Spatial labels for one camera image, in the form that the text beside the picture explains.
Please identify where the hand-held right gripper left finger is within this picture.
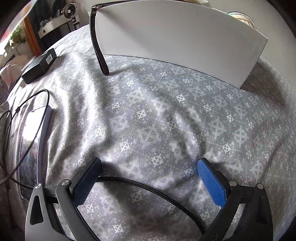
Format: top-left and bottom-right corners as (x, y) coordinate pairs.
(25, 157), (102, 241)

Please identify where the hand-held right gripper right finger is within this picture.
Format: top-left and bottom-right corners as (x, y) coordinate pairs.
(196, 158), (274, 241)

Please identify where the white cardboard box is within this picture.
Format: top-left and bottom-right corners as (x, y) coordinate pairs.
(95, 0), (269, 90)

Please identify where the smartphone in purple case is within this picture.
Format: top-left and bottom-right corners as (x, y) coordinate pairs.
(18, 105), (52, 200)

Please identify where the black box with barcode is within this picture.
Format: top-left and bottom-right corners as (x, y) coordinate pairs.
(21, 48), (57, 84)

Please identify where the brown patterned zip pouch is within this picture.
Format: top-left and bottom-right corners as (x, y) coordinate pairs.
(89, 0), (139, 75)

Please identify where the pale towel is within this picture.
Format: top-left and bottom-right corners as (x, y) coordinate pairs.
(0, 55), (28, 80)

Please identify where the orange brown curtain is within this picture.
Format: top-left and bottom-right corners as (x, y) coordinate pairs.
(23, 17), (43, 56)

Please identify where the purple printed cup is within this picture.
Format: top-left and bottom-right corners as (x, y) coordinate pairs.
(227, 10), (258, 30)

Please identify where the white standing fan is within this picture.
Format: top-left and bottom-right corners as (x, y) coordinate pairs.
(62, 2), (77, 18)

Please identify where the dark blue curtain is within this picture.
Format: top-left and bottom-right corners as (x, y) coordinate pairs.
(27, 0), (77, 30)

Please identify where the black braided cable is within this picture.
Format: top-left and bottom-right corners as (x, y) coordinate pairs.
(97, 177), (207, 235)

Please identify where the thin black cable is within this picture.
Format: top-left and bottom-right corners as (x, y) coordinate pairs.
(0, 89), (50, 189)

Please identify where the white wall shelf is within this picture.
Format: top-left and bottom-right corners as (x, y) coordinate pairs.
(38, 16), (80, 39)

